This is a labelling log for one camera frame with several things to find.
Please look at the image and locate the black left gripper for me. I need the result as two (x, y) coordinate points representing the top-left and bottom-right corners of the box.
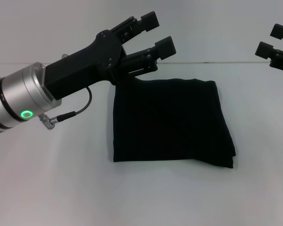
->
(44, 30), (127, 101)

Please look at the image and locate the black t-shirt with FREE print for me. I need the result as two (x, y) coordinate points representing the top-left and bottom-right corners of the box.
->
(113, 79), (236, 170)

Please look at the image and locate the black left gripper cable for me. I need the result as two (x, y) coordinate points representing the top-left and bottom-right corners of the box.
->
(39, 86), (93, 129)

